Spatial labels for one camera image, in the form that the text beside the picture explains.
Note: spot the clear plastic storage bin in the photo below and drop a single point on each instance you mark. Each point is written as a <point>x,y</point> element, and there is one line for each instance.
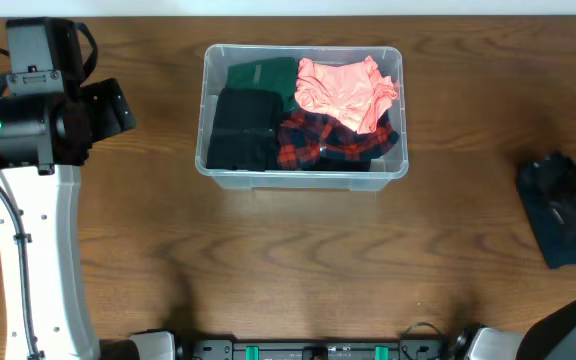
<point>391,166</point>

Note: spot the red plaid flannel shirt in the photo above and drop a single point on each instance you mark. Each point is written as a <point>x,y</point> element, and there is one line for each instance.
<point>308,141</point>

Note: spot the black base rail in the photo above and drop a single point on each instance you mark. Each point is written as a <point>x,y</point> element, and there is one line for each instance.
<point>225,349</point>

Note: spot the navy garment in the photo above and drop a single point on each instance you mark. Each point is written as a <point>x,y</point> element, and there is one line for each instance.
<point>556,238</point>

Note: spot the dark green garment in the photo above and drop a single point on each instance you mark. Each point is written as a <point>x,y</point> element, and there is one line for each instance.
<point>277,75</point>

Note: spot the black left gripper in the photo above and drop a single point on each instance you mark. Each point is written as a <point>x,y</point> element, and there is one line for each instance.
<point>110,107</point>

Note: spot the black garment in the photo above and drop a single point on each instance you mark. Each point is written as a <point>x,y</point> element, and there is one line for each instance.
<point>244,133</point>

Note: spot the pink garment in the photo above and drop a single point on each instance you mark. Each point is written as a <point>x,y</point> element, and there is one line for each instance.
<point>356,94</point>

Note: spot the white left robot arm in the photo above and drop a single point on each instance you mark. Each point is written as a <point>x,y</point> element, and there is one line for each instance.
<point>51,115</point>

